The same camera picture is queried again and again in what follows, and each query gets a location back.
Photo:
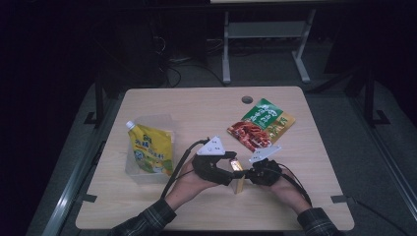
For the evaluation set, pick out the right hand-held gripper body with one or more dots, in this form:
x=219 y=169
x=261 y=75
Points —
x=265 y=167

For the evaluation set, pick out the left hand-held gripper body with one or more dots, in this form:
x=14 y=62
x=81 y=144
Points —
x=209 y=164

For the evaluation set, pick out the small yellow red box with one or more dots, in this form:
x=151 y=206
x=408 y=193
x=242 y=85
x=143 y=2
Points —
x=238 y=185

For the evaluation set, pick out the yellow spouted pouch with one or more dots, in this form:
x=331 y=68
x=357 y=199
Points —
x=152 y=150

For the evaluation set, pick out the clear plastic container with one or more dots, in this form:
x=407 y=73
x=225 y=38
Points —
x=137 y=173

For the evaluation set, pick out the person's left hand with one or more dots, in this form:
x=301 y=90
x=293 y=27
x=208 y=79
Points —
x=187 y=187

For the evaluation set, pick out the person's right hand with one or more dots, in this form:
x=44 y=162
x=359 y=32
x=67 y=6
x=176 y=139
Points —
x=288 y=193

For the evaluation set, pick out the green red food pouch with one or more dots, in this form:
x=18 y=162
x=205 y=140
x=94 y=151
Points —
x=260 y=126

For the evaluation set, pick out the black tape piece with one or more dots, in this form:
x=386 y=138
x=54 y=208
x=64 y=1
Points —
x=342 y=199
x=89 y=198

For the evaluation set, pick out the black metal stand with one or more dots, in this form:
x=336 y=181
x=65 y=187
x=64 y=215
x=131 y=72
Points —
x=98 y=98
x=369 y=98

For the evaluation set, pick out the aluminium rail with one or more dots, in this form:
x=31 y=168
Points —
x=383 y=147
x=70 y=193

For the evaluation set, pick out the white metal table frame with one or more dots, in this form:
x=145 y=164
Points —
x=262 y=30

